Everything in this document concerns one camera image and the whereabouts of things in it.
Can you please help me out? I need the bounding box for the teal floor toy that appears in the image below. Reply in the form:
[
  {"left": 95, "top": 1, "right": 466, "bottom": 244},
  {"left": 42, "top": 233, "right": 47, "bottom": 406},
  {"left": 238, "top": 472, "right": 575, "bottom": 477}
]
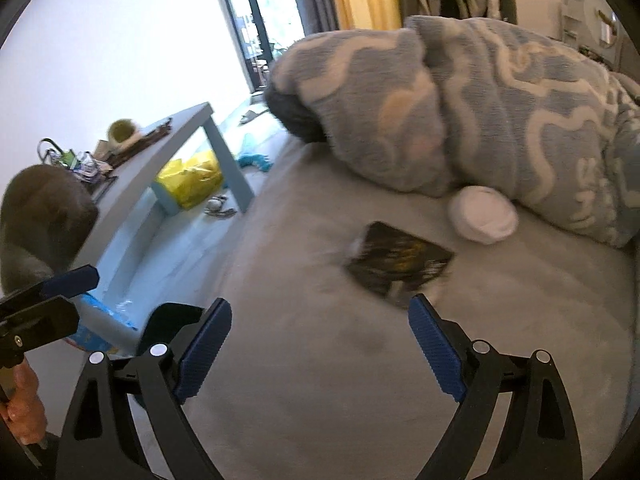
[{"left": 236, "top": 132, "right": 275, "bottom": 173}]

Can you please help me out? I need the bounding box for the person's dark clothing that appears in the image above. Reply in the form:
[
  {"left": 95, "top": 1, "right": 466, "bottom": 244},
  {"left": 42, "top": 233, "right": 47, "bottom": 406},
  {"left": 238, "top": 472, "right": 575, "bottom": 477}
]
[{"left": 0, "top": 425, "right": 58, "bottom": 480}]

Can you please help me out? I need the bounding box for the white round fabric bundle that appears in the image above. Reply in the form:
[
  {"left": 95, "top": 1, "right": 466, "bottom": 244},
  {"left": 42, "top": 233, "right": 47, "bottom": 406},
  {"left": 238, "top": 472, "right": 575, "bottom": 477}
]
[{"left": 448, "top": 186, "right": 518, "bottom": 246}]

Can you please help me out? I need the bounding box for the yellow plastic bag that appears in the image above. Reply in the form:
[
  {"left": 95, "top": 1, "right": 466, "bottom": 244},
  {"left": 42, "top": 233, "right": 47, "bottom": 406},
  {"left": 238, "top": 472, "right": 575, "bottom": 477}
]
[{"left": 156, "top": 150, "right": 224, "bottom": 211}]

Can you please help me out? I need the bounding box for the person's left hand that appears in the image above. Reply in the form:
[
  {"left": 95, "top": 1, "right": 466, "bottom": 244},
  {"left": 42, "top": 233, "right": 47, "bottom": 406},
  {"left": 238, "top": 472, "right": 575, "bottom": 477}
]
[{"left": 0, "top": 362, "right": 47, "bottom": 445}]

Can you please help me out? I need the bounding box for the black wire rack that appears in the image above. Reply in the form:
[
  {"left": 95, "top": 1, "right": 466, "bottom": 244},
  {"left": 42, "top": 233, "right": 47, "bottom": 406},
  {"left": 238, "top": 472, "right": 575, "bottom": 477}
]
[{"left": 37, "top": 137, "right": 116, "bottom": 181}]

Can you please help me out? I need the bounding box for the dark brown wooden item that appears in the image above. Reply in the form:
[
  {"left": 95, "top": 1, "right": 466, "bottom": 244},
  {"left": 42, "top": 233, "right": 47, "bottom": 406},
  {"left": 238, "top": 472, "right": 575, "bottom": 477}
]
[{"left": 135, "top": 117, "right": 173, "bottom": 143}]

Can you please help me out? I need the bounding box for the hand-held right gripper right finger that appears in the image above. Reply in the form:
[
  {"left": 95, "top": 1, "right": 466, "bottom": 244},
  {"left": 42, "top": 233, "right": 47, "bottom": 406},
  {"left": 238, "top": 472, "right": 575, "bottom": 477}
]
[{"left": 407, "top": 294, "right": 583, "bottom": 480}]

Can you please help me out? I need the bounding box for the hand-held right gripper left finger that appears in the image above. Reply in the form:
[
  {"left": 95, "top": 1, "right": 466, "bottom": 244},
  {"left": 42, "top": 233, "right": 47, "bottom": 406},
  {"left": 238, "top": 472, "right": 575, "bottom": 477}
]
[{"left": 56, "top": 297, "right": 233, "bottom": 480}]

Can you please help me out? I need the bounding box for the blue printed fleece blanket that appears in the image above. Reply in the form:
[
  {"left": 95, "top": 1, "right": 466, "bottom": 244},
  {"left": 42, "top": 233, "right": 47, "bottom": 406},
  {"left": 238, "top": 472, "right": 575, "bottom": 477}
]
[{"left": 265, "top": 15, "right": 640, "bottom": 248}]

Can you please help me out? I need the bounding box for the light blue table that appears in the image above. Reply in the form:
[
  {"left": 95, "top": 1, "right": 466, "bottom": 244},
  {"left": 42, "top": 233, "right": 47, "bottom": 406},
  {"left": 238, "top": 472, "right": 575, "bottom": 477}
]
[{"left": 65, "top": 102, "right": 256, "bottom": 306}]

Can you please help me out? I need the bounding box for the round wall lamp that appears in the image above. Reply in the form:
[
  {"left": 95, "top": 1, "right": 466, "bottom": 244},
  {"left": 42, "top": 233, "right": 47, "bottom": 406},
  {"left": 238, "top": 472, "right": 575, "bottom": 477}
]
[{"left": 582, "top": 0, "right": 621, "bottom": 51}]

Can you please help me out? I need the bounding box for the blue printed bag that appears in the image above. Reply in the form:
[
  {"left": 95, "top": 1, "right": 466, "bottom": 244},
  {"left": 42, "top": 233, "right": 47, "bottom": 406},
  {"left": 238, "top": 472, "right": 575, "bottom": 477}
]
[{"left": 70, "top": 292, "right": 138, "bottom": 352}]

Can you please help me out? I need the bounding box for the black printed packet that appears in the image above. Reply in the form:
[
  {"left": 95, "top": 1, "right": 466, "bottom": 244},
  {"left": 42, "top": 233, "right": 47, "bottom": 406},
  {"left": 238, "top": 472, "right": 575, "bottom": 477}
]
[{"left": 342, "top": 221, "right": 456, "bottom": 310}]

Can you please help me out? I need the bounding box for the small floor toy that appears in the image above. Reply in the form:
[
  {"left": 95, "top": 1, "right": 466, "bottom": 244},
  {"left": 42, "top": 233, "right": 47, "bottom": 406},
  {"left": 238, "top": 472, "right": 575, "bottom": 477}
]
[{"left": 205, "top": 195, "right": 236, "bottom": 218}]

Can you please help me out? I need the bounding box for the grey cat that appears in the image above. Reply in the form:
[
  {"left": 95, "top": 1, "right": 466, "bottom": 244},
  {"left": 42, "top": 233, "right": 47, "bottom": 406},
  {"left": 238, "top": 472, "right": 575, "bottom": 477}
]
[{"left": 0, "top": 164, "right": 100, "bottom": 296}]

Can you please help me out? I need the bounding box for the white wall shelf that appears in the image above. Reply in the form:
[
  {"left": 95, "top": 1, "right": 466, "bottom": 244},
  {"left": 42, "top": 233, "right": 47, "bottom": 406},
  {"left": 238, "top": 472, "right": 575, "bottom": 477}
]
[{"left": 560, "top": 2, "right": 583, "bottom": 43}]

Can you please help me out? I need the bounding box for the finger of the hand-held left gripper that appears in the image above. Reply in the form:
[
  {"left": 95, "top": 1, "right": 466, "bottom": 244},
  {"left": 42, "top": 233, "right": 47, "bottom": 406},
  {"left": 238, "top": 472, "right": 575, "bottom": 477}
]
[
  {"left": 0, "top": 266, "right": 100, "bottom": 311},
  {"left": 0, "top": 296, "right": 81, "bottom": 366}
]

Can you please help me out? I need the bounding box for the black framed window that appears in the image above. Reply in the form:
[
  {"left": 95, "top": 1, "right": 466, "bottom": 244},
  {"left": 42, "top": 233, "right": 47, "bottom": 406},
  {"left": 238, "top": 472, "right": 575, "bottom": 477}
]
[{"left": 210, "top": 0, "right": 306, "bottom": 93}]

